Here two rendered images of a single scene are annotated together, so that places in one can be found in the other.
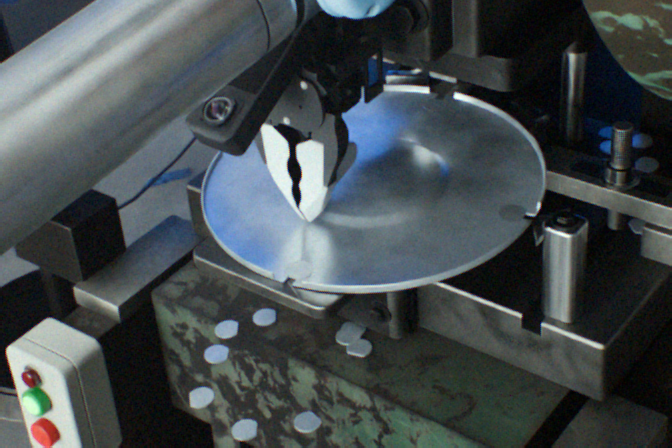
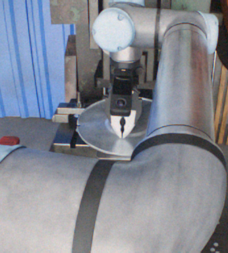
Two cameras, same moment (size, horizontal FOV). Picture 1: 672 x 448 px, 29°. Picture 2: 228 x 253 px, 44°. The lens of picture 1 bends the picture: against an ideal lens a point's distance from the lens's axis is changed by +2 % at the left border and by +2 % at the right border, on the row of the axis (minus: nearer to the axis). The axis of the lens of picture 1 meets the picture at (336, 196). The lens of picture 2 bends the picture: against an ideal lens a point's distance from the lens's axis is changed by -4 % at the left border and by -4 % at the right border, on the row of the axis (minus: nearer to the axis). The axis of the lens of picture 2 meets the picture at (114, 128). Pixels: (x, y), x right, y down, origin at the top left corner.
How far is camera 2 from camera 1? 0.56 m
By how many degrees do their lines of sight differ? 30
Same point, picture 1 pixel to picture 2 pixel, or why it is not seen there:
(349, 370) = not seen: hidden behind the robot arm
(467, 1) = (151, 64)
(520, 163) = not seen: hidden behind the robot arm
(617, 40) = not seen: outside the picture
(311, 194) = (128, 128)
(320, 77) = (136, 88)
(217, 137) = (125, 111)
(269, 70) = (130, 87)
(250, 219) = (105, 142)
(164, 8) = (200, 47)
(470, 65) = (148, 84)
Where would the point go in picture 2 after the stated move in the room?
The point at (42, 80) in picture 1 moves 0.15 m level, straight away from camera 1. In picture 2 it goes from (198, 73) to (105, 47)
